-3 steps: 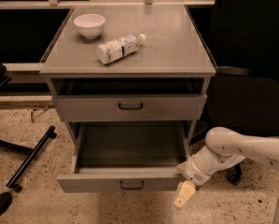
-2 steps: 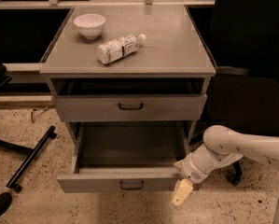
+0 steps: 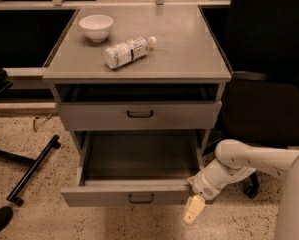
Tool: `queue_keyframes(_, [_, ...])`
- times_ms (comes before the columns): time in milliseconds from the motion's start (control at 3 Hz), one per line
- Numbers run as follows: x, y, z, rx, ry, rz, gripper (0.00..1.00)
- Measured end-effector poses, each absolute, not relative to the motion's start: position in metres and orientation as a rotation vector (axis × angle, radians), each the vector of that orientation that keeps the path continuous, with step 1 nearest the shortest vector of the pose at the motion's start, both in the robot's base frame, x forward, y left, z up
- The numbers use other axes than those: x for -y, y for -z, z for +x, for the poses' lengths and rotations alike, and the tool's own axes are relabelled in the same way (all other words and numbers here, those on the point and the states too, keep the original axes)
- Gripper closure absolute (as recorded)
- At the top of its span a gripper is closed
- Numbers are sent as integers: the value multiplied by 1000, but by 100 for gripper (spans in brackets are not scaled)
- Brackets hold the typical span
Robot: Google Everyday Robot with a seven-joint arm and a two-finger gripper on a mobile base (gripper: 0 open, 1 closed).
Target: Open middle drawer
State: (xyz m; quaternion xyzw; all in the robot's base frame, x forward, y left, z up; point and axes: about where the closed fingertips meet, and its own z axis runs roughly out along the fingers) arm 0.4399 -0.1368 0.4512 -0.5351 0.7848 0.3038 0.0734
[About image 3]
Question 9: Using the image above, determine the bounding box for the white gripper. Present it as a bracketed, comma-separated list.
[182, 171, 220, 225]

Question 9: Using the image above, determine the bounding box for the grey drawer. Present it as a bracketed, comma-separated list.
[56, 101, 221, 131]
[61, 130, 201, 207]

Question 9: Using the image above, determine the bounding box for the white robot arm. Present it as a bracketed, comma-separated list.
[182, 139, 299, 240]

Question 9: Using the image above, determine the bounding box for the grey top drawer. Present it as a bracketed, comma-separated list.
[56, 101, 221, 131]

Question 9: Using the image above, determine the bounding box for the grey drawer cabinet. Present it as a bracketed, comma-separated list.
[41, 4, 232, 185]

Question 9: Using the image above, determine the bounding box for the black chair base left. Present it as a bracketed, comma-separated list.
[0, 135, 61, 206]

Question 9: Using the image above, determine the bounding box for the plastic water bottle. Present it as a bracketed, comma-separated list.
[104, 36, 157, 69]

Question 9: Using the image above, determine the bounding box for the black office chair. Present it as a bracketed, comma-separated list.
[203, 0, 299, 199]

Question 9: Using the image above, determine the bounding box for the white ceramic bowl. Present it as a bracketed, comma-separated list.
[79, 15, 113, 42]

